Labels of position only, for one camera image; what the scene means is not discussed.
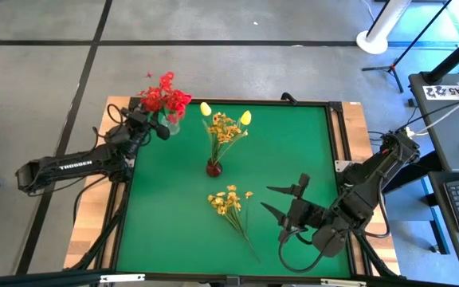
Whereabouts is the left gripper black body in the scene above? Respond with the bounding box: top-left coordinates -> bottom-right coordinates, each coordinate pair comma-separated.
127,105 -> 171,142

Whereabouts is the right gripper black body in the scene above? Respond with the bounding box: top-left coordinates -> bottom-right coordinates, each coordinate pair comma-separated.
279,196 -> 336,242

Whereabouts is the yellow artificial tulip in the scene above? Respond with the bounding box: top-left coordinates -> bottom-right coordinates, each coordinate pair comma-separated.
216,109 -> 253,164
199,101 -> 220,164

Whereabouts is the red glass vase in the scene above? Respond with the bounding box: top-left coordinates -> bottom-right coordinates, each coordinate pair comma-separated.
205,159 -> 224,179

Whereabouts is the yellow small-flower bunch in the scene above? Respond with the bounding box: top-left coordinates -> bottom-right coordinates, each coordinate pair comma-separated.
207,183 -> 261,262
202,112 -> 250,167

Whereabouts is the clear glass vase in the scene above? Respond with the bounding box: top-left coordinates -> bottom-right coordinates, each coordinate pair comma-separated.
161,115 -> 182,137

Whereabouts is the green table mat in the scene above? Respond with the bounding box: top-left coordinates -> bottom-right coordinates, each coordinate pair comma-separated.
116,102 -> 352,279

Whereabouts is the grey desk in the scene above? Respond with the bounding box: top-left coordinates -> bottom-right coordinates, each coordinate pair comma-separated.
407,73 -> 459,173
427,171 -> 459,272

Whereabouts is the black tripod stand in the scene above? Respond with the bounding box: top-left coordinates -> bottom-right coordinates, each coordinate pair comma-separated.
361,0 -> 453,95

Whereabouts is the white round-based pillar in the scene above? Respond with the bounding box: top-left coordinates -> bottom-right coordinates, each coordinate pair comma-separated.
355,0 -> 414,56

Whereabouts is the white printed paper label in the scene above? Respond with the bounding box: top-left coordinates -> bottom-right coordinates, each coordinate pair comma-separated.
422,81 -> 459,101

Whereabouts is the black slanted pole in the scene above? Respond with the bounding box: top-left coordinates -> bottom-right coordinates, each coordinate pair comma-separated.
422,26 -> 459,85

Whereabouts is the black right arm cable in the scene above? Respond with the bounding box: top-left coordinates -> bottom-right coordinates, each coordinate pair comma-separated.
277,227 -> 335,274

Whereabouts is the silver arm base bracket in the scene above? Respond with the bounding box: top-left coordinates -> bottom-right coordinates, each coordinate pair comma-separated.
334,159 -> 352,174

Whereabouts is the silver frame bracket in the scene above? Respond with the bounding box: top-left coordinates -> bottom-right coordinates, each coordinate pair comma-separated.
320,278 -> 368,287
99,273 -> 147,285

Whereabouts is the black aluminium table frame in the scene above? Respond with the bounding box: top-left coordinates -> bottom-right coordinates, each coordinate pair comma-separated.
64,88 -> 402,287

